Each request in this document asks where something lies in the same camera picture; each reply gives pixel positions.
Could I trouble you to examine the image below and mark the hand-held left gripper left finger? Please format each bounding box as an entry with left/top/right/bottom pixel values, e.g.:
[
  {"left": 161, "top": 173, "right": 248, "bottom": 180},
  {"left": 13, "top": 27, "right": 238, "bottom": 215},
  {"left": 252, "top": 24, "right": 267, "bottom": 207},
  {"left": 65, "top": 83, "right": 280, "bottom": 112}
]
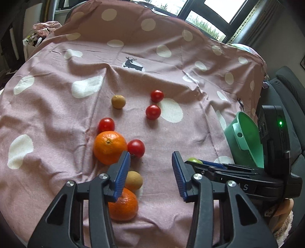
[{"left": 27, "top": 151, "right": 131, "bottom": 248}]

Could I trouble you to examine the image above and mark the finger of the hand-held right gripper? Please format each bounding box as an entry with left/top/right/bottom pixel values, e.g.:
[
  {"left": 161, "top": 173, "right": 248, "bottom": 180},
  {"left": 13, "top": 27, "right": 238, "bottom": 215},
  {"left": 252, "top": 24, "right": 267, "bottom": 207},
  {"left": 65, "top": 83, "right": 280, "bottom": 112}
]
[
  {"left": 185, "top": 160, "right": 265, "bottom": 191},
  {"left": 202, "top": 160, "right": 265, "bottom": 175}
]

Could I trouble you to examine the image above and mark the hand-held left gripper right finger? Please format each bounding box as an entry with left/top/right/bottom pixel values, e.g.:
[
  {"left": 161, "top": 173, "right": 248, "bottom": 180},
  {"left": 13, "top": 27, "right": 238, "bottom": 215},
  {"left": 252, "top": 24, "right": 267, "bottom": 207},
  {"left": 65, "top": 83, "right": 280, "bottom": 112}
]
[{"left": 172, "top": 151, "right": 278, "bottom": 248}]

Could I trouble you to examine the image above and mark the green plastic bowl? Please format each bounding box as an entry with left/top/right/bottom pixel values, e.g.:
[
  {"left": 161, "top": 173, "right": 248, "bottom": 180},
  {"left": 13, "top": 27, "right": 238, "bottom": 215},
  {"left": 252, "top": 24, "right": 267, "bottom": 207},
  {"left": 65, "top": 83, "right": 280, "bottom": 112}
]
[{"left": 224, "top": 112, "right": 265, "bottom": 168}]

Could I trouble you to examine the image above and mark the orange mandarin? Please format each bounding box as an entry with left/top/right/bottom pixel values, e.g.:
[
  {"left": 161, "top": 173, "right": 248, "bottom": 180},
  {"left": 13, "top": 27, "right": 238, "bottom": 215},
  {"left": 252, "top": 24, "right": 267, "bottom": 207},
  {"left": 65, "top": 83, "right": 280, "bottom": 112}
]
[
  {"left": 93, "top": 131, "right": 128, "bottom": 166},
  {"left": 108, "top": 188, "right": 139, "bottom": 221}
]

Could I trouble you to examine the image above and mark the red cherry tomato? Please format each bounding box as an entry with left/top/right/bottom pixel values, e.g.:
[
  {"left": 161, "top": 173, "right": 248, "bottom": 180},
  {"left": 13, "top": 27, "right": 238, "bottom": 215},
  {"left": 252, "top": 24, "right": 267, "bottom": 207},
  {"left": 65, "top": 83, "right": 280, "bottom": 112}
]
[
  {"left": 150, "top": 90, "right": 164, "bottom": 103},
  {"left": 98, "top": 118, "right": 115, "bottom": 134},
  {"left": 127, "top": 139, "right": 145, "bottom": 159},
  {"left": 145, "top": 105, "right": 161, "bottom": 120}
]

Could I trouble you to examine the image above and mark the person's right forearm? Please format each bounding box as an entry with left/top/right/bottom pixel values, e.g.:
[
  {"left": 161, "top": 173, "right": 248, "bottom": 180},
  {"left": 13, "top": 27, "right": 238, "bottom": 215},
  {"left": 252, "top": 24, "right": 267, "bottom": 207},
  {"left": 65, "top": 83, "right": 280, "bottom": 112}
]
[{"left": 272, "top": 213, "right": 295, "bottom": 241}]

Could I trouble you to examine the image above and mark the person's right hand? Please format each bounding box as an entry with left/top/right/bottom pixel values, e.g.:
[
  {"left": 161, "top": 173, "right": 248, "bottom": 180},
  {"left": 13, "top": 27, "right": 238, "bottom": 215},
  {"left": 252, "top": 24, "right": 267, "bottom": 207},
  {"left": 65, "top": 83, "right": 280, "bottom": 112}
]
[{"left": 263, "top": 197, "right": 294, "bottom": 218}]

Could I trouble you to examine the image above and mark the brown longan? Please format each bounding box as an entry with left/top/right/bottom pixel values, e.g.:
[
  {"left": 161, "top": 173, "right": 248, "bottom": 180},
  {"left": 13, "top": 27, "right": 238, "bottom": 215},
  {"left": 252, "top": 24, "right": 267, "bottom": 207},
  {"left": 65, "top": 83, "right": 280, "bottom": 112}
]
[
  {"left": 111, "top": 95, "right": 126, "bottom": 109},
  {"left": 124, "top": 171, "right": 144, "bottom": 191}
]

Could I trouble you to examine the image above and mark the pink polka dot blanket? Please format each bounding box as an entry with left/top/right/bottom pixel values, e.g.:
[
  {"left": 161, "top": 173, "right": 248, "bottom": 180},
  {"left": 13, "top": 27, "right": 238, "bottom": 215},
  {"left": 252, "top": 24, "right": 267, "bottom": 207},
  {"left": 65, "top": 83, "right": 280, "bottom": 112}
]
[{"left": 0, "top": 0, "right": 268, "bottom": 248}]

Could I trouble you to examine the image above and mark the grey curtain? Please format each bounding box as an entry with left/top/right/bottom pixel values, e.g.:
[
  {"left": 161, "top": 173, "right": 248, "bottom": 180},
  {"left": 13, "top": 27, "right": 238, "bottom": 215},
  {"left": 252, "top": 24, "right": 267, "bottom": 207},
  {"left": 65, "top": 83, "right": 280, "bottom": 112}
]
[{"left": 226, "top": 0, "right": 286, "bottom": 46}]

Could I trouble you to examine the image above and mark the black framed window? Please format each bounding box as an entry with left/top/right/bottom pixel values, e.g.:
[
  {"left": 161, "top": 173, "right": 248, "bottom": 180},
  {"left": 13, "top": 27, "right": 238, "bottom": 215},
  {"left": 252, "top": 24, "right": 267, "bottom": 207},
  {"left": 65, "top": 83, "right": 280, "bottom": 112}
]
[{"left": 150, "top": 0, "right": 262, "bottom": 44}]

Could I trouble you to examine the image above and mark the white floral cloth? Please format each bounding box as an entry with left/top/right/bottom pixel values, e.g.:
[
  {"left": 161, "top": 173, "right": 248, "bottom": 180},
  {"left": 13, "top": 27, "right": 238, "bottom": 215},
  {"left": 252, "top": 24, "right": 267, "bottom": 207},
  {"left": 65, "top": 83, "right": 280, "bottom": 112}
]
[{"left": 24, "top": 32, "right": 43, "bottom": 47}]

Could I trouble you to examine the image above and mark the pink clothes pile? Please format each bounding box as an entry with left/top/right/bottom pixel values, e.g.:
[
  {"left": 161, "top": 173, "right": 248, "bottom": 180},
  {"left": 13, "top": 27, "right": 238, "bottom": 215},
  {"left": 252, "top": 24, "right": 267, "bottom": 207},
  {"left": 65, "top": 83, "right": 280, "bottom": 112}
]
[{"left": 32, "top": 21, "right": 63, "bottom": 37}]

